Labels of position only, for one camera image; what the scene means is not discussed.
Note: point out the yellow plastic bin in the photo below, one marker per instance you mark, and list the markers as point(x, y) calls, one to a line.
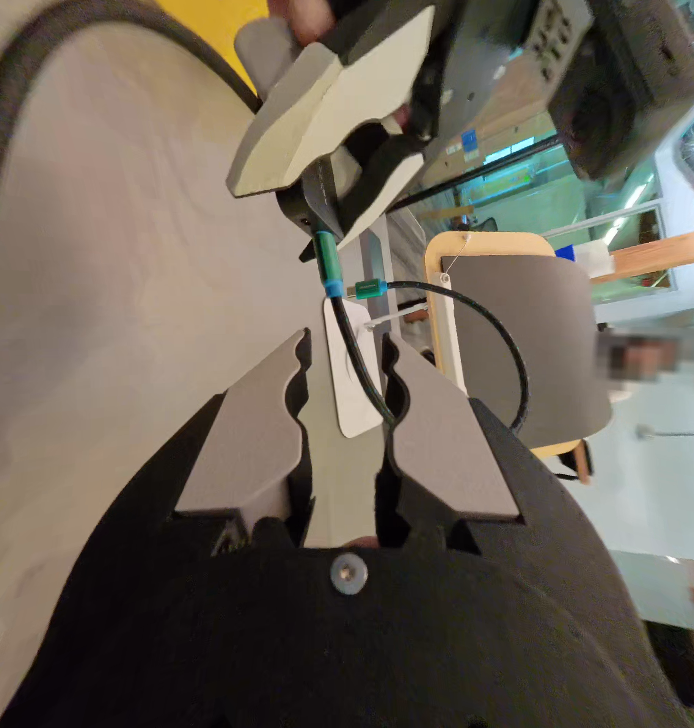
point(211, 29)

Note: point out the grey panel with wooden rim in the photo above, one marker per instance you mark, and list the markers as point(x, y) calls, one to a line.
point(540, 341)

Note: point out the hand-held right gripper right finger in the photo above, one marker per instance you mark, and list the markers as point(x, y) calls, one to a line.
point(455, 455)

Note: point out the person's left hand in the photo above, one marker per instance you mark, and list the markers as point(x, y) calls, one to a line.
point(307, 17)

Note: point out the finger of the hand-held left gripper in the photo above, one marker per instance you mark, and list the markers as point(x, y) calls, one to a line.
point(387, 188)
point(313, 114)

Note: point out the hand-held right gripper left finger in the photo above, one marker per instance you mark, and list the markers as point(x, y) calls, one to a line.
point(239, 455)

